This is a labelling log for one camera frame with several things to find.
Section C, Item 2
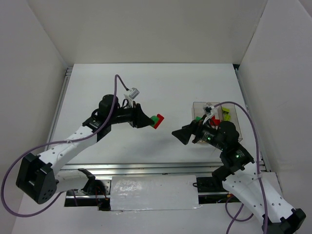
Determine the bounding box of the green lego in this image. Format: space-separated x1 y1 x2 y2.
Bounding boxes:
151 114 164 129

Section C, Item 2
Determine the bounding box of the red curved lego with lime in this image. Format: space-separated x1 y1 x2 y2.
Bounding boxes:
222 108 231 121

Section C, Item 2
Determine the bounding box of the red long lego brick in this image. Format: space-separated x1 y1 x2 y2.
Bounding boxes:
210 116 220 126

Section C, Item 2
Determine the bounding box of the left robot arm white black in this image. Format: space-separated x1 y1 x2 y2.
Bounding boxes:
16 95 154 204

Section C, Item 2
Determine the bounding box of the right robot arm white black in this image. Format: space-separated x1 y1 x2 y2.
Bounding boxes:
172 120 306 234

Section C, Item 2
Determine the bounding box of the clear container middle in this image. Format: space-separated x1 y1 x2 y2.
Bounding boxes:
207 102 223 129

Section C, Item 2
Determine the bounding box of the clear container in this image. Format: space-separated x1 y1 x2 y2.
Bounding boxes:
207 102 223 129
192 102 212 128
221 103 243 142

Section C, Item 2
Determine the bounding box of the clear container right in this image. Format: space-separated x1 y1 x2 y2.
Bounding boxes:
221 103 243 142

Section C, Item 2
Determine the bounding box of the clear container left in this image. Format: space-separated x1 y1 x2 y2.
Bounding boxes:
192 102 212 128

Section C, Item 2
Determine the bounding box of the white foam cover panel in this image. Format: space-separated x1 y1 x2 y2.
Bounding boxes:
110 175 199 211

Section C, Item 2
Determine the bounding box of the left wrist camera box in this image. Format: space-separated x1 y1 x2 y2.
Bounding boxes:
124 88 140 100

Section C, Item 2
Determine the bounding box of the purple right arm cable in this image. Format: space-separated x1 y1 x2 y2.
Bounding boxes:
214 101 270 234

